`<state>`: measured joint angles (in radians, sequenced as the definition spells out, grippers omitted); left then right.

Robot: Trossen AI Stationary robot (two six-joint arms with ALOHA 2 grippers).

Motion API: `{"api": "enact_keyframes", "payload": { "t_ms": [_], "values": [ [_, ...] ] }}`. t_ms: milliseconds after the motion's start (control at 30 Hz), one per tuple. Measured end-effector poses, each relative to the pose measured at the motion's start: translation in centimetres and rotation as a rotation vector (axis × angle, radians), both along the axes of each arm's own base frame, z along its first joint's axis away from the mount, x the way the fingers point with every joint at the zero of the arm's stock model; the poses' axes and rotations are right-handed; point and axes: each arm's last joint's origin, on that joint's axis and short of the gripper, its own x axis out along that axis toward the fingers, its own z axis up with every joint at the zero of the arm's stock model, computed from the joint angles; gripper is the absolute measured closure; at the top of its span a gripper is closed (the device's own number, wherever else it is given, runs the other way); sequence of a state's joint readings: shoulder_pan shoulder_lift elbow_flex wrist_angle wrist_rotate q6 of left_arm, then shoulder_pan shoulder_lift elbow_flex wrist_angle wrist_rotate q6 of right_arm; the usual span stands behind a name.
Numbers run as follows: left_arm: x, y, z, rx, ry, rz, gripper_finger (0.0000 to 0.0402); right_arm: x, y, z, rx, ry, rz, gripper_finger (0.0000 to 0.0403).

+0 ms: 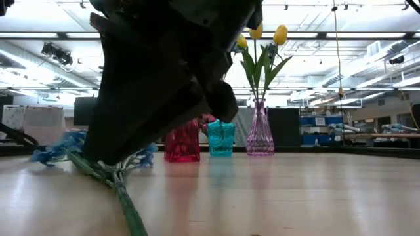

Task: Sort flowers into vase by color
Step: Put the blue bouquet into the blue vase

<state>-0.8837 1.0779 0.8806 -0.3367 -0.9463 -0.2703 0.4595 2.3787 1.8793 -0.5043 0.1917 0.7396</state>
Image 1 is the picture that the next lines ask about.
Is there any thin hanging cord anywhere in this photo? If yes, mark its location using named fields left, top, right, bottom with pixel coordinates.
left=331, top=0, right=346, bottom=147

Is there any yellow artificial tulip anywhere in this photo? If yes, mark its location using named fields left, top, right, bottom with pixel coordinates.
left=261, top=24, right=294, bottom=101
left=236, top=33, right=260, bottom=101

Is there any pink glass vase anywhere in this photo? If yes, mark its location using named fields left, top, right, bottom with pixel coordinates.
left=245, top=98, right=276, bottom=157

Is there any red glass vase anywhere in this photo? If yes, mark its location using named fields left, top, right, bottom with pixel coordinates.
left=163, top=117, right=201, bottom=163

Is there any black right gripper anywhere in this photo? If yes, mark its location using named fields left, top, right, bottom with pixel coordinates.
left=83, top=0, right=264, bottom=165

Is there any white ceiling air vent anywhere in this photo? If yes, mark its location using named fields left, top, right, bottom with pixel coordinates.
left=366, top=40, right=391, bottom=58

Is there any black curved cable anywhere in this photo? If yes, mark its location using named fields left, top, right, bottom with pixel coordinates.
left=0, top=121, right=39, bottom=147

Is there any white partition panel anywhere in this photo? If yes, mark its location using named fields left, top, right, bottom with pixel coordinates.
left=1, top=105, right=66, bottom=146

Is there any blue glass vase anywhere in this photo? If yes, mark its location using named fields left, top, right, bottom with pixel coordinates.
left=207, top=118, right=236, bottom=158

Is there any pink tulip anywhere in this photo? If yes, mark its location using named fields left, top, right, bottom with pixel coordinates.
left=248, top=21, right=268, bottom=101

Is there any yellow hanging cable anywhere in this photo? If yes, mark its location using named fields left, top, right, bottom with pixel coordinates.
left=398, top=88, right=420, bottom=132

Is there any black ceiling camera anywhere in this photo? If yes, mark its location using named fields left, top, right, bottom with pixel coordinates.
left=41, top=41, right=74, bottom=66

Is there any blue storage bin shelf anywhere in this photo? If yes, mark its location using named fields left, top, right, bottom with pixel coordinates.
left=300, top=114, right=345, bottom=147

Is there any wooden background table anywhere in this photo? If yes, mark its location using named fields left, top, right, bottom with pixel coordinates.
left=343, top=132, right=420, bottom=148

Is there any blue artificial flower bunch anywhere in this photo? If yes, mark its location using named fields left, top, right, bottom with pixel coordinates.
left=31, top=130, right=159, bottom=236
left=266, top=41, right=284, bottom=63

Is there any grey curtain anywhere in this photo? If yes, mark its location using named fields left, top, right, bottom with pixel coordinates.
left=233, top=107, right=255, bottom=147

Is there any black cabinet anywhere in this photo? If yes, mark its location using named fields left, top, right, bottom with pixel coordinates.
left=268, top=107, right=301, bottom=147

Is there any black monitor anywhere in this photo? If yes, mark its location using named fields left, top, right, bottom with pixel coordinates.
left=72, top=96, right=99, bottom=127

